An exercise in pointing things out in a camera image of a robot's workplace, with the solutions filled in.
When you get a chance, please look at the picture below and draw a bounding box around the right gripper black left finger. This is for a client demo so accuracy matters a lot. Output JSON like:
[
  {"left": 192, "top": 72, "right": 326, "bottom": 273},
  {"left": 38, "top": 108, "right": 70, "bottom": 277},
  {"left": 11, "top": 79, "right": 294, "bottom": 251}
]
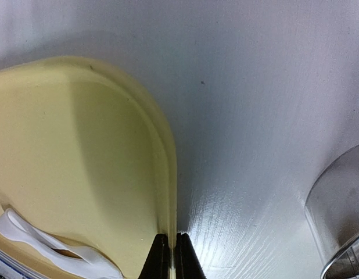
[{"left": 138, "top": 234, "right": 170, "bottom": 279}]

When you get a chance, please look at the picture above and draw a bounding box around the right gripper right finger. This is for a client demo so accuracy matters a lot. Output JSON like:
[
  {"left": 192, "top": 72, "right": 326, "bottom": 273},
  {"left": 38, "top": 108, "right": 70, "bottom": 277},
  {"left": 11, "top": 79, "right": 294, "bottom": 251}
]
[{"left": 175, "top": 232, "right": 206, "bottom": 279}]

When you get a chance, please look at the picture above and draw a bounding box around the round metal cutter ring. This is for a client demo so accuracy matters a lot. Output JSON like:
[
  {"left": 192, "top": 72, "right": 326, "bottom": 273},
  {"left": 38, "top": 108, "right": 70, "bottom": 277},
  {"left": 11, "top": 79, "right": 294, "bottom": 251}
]
[{"left": 304, "top": 144, "right": 359, "bottom": 279}]

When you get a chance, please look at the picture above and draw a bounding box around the white dough lump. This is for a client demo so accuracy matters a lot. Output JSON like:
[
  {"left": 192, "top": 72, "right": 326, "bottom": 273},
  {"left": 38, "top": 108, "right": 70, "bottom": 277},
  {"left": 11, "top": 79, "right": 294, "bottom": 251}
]
[{"left": 0, "top": 208, "right": 123, "bottom": 278}]

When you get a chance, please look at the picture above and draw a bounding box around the yellow plastic tray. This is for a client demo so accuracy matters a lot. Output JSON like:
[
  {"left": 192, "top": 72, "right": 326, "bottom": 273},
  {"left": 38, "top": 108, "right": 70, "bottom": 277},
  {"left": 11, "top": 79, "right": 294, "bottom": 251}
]
[{"left": 0, "top": 56, "right": 177, "bottom": 278}]

